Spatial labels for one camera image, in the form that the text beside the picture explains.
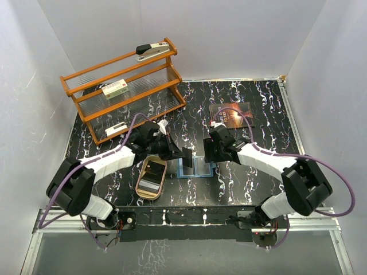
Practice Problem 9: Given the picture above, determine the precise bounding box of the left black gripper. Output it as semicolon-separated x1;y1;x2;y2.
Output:
147;132;185;161

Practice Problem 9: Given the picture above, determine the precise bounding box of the blue leather card holder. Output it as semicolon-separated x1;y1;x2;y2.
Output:
177;156;216;179

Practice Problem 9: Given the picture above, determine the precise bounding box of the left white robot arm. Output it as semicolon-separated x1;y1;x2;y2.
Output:
46;120;185;229

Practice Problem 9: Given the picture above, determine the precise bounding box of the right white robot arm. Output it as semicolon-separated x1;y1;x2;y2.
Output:
203;125;333;227

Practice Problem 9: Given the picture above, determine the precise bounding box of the black VIP card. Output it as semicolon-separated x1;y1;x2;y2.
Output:
145;160;166;175

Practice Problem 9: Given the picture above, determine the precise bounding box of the stack of cards in tray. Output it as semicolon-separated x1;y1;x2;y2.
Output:
138;178;161;194

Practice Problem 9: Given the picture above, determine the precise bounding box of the white card on rack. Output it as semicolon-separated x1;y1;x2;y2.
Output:
105;122;127;137

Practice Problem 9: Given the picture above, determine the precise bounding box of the dark book with sunset cover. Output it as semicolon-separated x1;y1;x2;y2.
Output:
209;102;255;129

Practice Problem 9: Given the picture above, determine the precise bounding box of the green and white small box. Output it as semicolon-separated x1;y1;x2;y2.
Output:
101;79;130;99

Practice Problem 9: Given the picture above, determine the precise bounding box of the orange wooden three-tier rack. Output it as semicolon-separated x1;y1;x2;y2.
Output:
60;38;186;145

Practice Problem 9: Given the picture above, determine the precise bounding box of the black and beige stapler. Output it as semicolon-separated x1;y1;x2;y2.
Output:
135;42;170;62

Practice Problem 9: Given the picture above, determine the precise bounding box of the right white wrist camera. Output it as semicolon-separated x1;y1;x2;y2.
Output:
210;120;226;129

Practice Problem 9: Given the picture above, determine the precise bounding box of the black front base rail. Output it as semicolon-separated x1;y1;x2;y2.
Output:
116;205;290;244

